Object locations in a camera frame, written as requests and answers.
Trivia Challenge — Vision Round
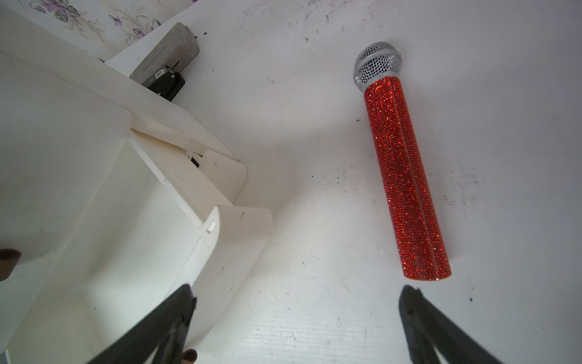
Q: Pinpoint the grey whiteboard eraser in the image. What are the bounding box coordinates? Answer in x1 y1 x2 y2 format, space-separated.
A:
130 22 200 84

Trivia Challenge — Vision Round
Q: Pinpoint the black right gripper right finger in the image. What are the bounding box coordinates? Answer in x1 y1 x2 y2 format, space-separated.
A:
399 285 499 363

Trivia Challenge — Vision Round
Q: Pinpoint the white drawer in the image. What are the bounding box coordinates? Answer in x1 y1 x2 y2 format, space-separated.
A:
6 131 273 363

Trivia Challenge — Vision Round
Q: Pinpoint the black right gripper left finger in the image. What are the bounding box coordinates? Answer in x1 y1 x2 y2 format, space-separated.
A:
90 285 197 364

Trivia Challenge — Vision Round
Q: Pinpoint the black stapler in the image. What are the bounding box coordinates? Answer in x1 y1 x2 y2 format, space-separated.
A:
142 67 186 102

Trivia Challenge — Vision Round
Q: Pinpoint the white plastic drawer cabinet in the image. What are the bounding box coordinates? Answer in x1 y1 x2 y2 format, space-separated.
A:
1 7 230 262

